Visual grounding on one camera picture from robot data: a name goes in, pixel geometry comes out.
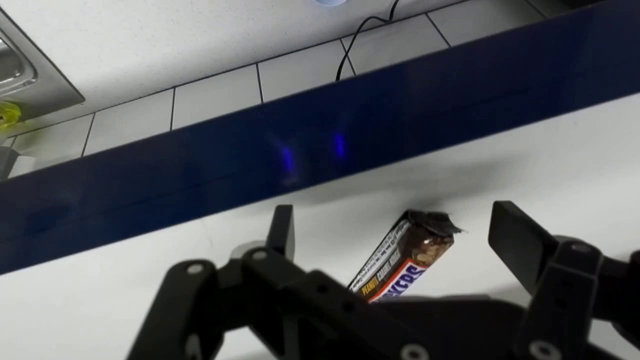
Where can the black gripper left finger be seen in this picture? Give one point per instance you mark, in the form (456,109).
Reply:
(267,313)

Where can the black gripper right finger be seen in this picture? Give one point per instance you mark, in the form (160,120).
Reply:
(567,287)

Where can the Snickers chocolate bar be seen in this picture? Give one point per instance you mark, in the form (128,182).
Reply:
(406,256)

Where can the yellow dish soap bottle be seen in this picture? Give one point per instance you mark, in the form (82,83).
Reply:
(9,115)

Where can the stainless steel double sink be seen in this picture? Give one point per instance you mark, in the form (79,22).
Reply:
(33,72)

